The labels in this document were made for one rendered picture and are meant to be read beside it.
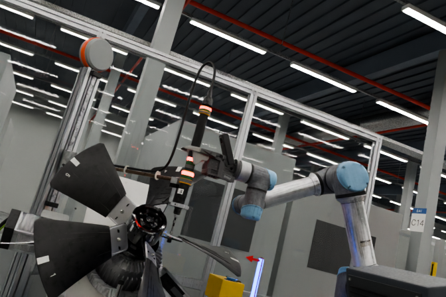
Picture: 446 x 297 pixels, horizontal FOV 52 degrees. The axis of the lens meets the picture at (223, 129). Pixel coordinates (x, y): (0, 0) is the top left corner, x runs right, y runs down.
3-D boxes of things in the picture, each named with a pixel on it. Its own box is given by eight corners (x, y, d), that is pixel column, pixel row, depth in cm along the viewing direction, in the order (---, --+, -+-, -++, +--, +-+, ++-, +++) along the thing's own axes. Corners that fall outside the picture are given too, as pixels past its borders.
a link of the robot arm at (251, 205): (253, 221, 172) (260, 193, 175) (263, 221, 162) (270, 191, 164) (233, 216, 171) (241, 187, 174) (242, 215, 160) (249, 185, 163)
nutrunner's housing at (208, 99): (168, 212, 155) (203, 87, 166) (175, 214, 158) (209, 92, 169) (177, 214, 153) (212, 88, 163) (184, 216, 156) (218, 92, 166)
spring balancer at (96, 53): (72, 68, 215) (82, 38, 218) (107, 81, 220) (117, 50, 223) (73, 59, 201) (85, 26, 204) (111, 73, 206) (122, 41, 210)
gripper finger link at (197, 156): (184, 160, 154) (207, 168, 158) (189, 143, 155) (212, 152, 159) (180, 160, 157) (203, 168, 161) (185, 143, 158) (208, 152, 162)
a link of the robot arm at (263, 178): (275, 193, 166) (280, 170, 168) (248, 184, 162) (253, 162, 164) (265, 193, 173) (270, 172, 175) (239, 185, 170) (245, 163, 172)
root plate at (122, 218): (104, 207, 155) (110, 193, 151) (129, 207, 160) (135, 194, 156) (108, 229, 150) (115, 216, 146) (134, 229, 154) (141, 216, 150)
